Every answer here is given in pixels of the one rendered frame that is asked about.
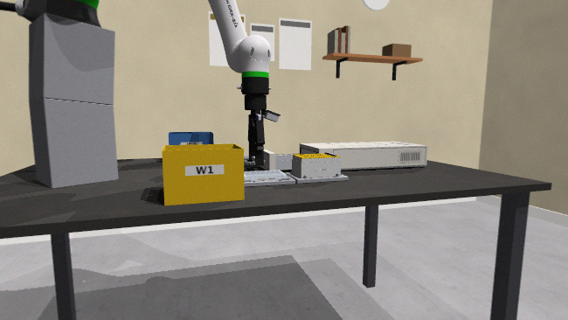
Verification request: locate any yellow open-sided box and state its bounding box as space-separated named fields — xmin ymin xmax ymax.
xmin=162 ymin=143 xmax=245 ymax=205

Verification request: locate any blue open bin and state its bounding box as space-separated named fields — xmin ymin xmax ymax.
xmin=169 ymin=132 xmax=213 ymax=145

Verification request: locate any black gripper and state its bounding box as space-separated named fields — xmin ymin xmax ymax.
xmin=245 ymin=94 xmax=267 ymax=166

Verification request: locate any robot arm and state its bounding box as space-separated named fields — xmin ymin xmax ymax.
xmin=0 ymin=0 xmax=272 ymax=95

